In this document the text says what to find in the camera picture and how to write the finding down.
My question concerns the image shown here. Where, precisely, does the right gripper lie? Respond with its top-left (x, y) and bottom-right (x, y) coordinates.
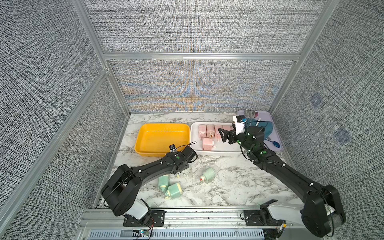
top-left (219, 123), bottom-right (255, 156)

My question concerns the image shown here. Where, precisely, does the white storage box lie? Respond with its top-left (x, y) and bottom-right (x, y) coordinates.
top-left (190, 122), bottom-right (241, 156)

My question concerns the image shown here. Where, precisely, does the pink sharpener front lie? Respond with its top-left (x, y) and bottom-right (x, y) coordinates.
top-left (202, 138), bottom-right (217, 151)

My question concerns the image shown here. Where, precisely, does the green sharpener front yellow cap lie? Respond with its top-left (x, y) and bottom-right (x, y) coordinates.
top-left (165, 183), bottom-right (183, 199)

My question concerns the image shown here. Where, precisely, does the yellow storage box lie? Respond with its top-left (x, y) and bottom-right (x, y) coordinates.
top-left (135, 123), bottom-right (190, 157)

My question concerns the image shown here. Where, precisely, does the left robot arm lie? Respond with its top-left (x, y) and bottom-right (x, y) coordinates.
top-left (101, 147), bottom-right (198, 217)

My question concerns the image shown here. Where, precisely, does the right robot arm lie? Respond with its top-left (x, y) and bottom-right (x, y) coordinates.
top-left (218, 126), bottom-right (347, 238)

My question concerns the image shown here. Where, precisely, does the silver ornate spoon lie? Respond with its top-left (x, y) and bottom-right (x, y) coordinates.
top-left (249, 111), bottom-right (259, 119)

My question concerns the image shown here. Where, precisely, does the teal cloth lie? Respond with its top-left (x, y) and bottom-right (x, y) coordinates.
top-left (244, 118), bottom-right (273, 139)

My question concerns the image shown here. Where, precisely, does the lavender tray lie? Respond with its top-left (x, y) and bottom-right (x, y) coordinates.
top-left (255, 111), bottom-right (283, 152)

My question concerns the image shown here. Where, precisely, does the blue spoon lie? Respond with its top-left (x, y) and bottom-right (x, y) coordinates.
top-left (265, 137), bottom-right (281, 148)

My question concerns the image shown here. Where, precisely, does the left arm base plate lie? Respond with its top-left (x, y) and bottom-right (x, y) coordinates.
top-left (123, 210), bottom-right (166, 227)

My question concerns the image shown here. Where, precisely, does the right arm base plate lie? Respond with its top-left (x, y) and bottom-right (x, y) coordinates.
top-left (242, 210), bottom-right (264, 227)

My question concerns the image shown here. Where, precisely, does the aluminium front rail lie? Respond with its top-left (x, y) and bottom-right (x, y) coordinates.
top-left (75, 207), bottom-right (302, 240)

